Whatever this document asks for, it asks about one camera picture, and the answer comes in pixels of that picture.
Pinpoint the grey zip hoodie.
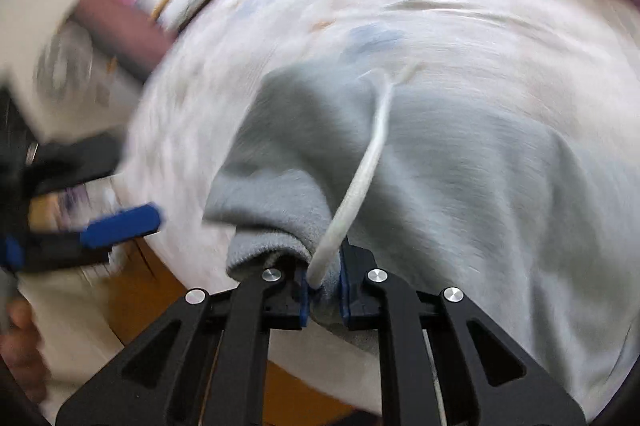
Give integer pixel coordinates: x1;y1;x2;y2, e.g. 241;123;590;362
204;62;639;418

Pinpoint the bed with patterned sheet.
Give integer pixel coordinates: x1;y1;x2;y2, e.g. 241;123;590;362
122;0;639;292

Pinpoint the person's left hand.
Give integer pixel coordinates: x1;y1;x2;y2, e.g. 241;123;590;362
1;297;50;406

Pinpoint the white standing fan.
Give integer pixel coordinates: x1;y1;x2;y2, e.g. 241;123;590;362
1;18;150;141

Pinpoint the pink grey towel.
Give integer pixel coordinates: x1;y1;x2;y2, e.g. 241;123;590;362
70;0;177;84

